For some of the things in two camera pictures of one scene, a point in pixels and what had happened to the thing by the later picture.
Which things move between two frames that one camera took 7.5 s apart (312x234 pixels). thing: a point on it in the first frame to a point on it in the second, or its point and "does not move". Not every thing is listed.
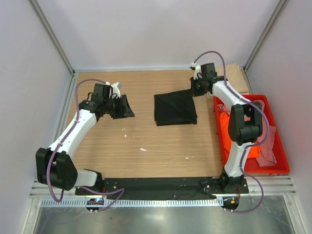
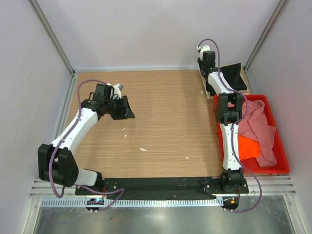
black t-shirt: [175, 107] to [232, 76]
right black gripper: [194, 92] to [199, 62]
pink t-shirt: [265, 154] does not move
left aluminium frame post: [44, 20] does not move
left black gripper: [124, 111] does not move
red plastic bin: [253, 165] does not move
